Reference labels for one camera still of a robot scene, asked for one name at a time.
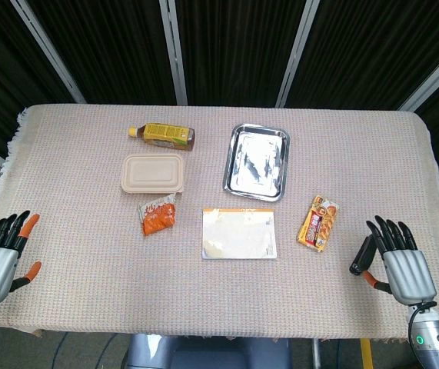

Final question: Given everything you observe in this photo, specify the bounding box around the silver metal tray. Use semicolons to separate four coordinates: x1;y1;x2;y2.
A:
223;123;291;203

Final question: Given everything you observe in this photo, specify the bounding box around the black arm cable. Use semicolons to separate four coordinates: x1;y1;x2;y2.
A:
406;301;438;369

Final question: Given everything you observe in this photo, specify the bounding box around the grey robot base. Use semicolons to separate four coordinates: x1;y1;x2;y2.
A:
121;333;293;369

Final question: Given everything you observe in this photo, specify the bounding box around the yellow snack bar package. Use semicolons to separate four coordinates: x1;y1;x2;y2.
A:
297;194;340;253

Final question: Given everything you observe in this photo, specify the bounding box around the beige woven tablecloth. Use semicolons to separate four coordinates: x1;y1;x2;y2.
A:
0;103;439;345

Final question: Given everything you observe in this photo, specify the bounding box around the beige lidded food container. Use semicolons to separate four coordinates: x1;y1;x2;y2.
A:
121;153;186;194

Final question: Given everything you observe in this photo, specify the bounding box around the yellow-label tea bottle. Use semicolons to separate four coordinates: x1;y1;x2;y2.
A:
128;122;196;152

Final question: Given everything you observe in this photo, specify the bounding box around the orange snack packet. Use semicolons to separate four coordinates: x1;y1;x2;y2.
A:
138;193;178;236

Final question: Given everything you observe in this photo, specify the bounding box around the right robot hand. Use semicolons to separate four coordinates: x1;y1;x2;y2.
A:
361;215;438;307

